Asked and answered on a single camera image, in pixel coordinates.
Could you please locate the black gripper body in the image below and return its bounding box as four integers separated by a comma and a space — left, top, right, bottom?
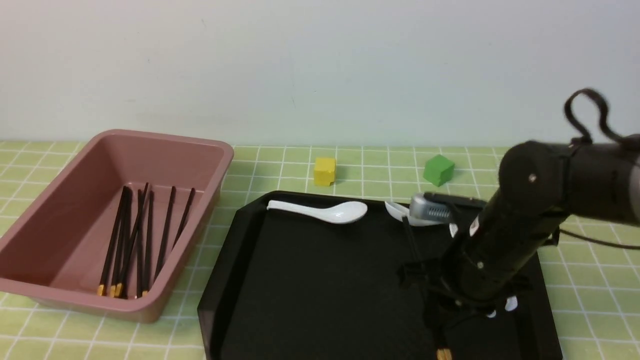
397, 260, 533, 337

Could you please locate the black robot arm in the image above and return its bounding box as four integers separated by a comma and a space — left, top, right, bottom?
399, 134, 639, 351

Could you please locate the white spoon outer right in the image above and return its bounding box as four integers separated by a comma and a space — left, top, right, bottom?
504, 295, 519, 312

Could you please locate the white spoon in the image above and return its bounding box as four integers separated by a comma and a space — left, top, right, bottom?
504, 295, 519, 312
266, 200, 368, 224
384, 202, 442, 227
448, 223, 499, 319

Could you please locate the white spoon inner right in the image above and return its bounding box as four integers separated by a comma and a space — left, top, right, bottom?
448, 223, 499, 319

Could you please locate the white spoon centre back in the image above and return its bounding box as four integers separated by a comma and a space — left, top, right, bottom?
384, 202, 442, 227

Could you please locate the green cube block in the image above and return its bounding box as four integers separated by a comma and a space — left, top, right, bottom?
422, 154, 455, 187

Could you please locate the white spoon far left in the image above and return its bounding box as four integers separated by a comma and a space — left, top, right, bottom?
266, 200, 368, 224

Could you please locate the yellow cube block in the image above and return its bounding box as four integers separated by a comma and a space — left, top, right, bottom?
313, 157, 337, 187

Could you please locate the black plastic tray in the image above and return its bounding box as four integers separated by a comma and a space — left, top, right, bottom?
197, 190, 564, 360

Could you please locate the black chopstick bin rightmost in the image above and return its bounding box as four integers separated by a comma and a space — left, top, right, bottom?
171, 187, 196, 249

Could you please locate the black chopstick bin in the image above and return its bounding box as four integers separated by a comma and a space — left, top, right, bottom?
117, 182, 149, 299
171, 187, 196, 249
154, 186, 177, 281
141, 190, 154, 297
109, 186, 131, 297
135, 189, 146, 299
96, 186, 128, 297

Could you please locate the pink plastic bin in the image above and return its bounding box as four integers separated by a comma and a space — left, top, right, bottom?
0, 129, 234, 323

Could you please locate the black chopstick bin leftmost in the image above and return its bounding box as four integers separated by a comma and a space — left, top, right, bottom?
96, 186, 128, 297

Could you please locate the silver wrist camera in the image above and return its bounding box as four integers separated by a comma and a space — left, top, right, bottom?
409, 192, 487, 224

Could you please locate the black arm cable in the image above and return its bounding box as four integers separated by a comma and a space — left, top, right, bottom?
557, 88, 640, 250

